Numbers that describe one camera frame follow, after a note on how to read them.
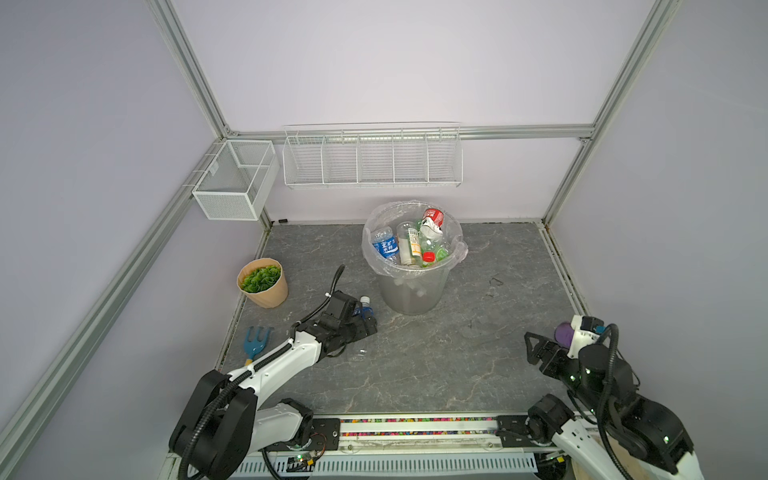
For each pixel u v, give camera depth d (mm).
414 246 761
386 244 765
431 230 790
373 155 990
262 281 890
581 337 584
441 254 789
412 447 733
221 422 408
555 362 580
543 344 591
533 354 609
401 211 885
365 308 936
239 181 993
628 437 437
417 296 853
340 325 664
